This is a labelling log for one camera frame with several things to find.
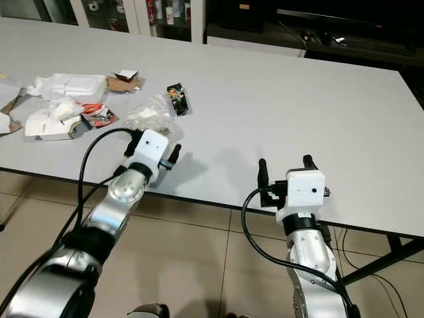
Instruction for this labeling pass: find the clear plastic bag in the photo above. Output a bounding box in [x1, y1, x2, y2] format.
[129, 92, 183, 137]

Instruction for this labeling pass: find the black snack wrapper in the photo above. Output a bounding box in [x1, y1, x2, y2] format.
[167, 83, 191, 117]

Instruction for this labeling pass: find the red snack wrapper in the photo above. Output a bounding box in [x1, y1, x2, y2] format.
[81, 103, 117, 129]

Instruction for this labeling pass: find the torn brown cardboard scrap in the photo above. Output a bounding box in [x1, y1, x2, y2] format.
[106, 68, 144, 93]

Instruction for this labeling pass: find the white table with black legs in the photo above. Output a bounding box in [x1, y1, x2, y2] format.
[0, 17, 424, 287]

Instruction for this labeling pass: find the crumpled white tissue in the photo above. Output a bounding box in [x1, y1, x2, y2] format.
[50, 98, 87, 124]
[28, 76, 54, 97]

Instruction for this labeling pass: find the white foam tray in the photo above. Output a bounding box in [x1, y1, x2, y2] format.
[43, 73, 108, 103]

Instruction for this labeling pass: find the white paper box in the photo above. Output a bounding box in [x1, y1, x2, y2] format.
[25, 106, 83, 141]

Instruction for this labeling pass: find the flat brown cardboard piece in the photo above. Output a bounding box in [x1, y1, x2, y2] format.
[1, 98, 25, 134]

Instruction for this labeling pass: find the white paper sheet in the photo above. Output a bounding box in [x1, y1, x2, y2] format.
[0, 76, 22, 110]

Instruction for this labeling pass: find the black electronic device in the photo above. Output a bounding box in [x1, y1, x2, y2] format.
[301, 28, 349, 48]

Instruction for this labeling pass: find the white glass display cabinet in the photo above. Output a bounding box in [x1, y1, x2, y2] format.
[0, 0, 206, 44]

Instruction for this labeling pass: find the robot left leg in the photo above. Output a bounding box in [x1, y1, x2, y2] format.
[128, 303, 171, 318]

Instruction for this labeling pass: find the dark low cabinet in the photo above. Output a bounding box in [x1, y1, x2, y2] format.
[205, 0, 424, 68]

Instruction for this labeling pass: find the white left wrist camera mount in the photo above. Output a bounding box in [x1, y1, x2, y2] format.
[138, 128, 170, 172]

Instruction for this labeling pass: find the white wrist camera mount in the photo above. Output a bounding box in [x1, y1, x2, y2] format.
[276, 168, 327, 223]
[138, 128, 170, 172]

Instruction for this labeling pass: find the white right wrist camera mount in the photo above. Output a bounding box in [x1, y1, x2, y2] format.
[276, 168, 327, 223]

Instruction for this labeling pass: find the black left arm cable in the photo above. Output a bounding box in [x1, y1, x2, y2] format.
[0, 127, 144, 316]

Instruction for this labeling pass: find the thin black floor cable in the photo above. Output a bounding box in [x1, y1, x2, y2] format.
[331, 225, 413, 318]

